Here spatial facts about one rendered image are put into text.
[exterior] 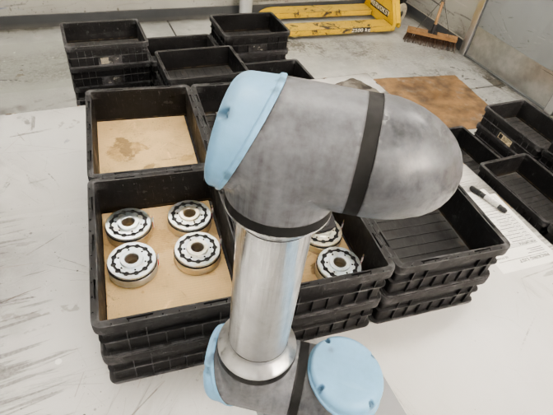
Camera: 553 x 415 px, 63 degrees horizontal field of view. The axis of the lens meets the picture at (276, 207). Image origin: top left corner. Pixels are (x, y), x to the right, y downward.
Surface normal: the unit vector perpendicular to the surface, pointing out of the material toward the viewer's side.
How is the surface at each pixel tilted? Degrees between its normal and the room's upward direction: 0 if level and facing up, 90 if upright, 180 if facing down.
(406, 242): 0
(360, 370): 7
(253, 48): 90
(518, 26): 90
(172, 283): 0
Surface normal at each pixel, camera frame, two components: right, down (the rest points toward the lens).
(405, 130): 0.19, -0.24
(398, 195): 0.11, 0.60
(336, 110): 0.02, -0.41
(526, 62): -0.92, 0.20
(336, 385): 0.22, -0.69
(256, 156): -0.15, 0.42
